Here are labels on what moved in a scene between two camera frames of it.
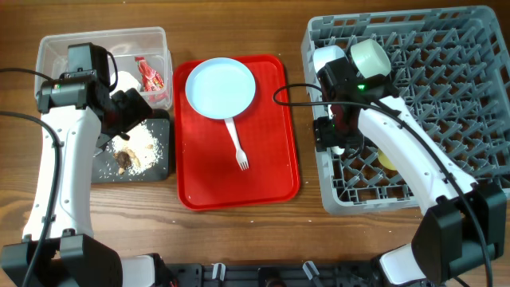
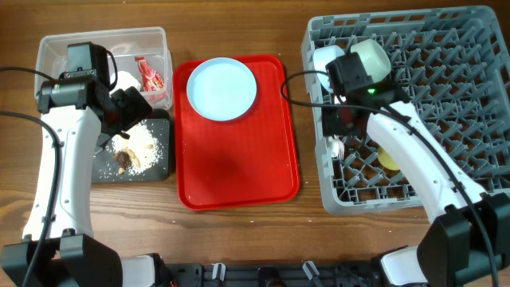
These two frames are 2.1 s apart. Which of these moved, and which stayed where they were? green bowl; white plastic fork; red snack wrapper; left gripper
Moved: white plastic fork
Stayed: green bowl; red snack wrapper; left gripper
